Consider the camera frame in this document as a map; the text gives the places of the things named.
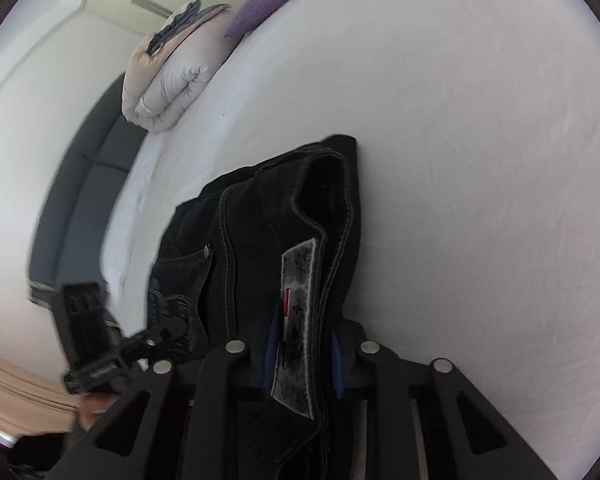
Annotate person's left hand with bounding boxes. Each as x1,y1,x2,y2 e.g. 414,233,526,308
76,393,119,431

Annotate black denim pants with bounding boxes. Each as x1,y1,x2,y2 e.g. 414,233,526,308
144,133,368,480

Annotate dark grey bench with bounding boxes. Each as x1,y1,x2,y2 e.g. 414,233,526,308
28,76,146,309

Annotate purple pillow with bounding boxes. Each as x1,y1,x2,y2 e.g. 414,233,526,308
224,0,289,37

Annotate folded beige duvet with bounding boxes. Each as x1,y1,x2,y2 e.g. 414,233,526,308
121,7,239,133

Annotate folded grey cloth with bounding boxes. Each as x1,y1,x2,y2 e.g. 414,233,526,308
146,0,230,55

